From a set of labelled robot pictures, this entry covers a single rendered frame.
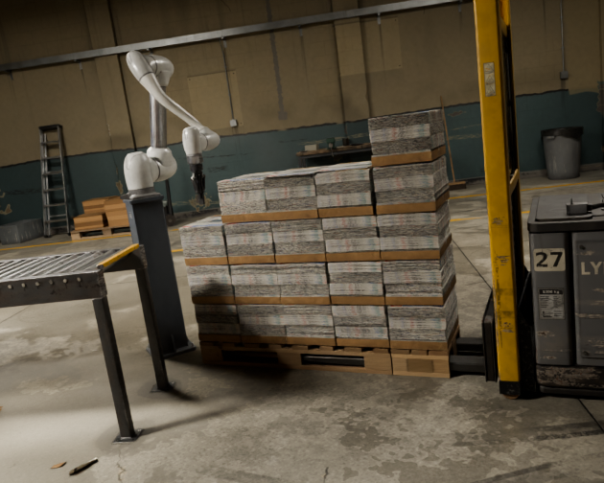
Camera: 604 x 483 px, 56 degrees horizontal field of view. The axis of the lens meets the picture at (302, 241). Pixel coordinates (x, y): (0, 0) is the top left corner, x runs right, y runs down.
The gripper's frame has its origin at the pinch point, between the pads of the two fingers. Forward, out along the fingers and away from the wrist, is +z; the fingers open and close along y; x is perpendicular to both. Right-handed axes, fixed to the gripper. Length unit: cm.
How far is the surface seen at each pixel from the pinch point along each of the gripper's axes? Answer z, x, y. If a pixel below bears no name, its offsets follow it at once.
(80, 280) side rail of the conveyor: 19, 0, -102
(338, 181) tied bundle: -5, -93, -18
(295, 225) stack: 16, -67, -18
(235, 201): 1.1, -32.5, -16.6
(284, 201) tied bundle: 3, -62, -18
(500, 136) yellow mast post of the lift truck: -20, -171, -37
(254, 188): -5.3, -45.5, -17.0
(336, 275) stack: 43, -86, -18
